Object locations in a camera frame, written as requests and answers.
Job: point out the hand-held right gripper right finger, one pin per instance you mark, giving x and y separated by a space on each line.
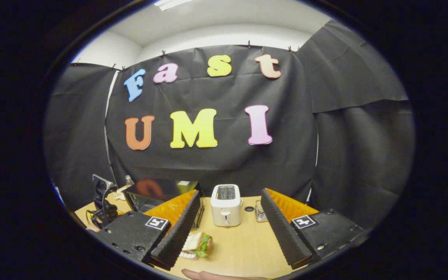
282 233

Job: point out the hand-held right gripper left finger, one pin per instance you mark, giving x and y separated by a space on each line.
177 237

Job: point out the lettuce sandwich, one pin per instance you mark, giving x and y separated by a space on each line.
198 243

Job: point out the black electric oven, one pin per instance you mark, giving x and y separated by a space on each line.
158 188

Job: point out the white plate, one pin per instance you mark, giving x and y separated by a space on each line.
187 255

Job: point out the small white table item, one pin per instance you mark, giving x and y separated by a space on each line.
123 193

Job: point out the small clear container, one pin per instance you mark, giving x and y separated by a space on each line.
261 213

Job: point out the clear water bottle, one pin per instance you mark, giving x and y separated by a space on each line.
129 181

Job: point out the black table grommet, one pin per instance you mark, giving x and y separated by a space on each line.
249 209

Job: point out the white toaster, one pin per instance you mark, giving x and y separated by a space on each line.
226 210

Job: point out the black backdrop cloth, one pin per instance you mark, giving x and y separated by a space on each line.
356 155

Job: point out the ceiling light panel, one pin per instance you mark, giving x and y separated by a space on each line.
171 3

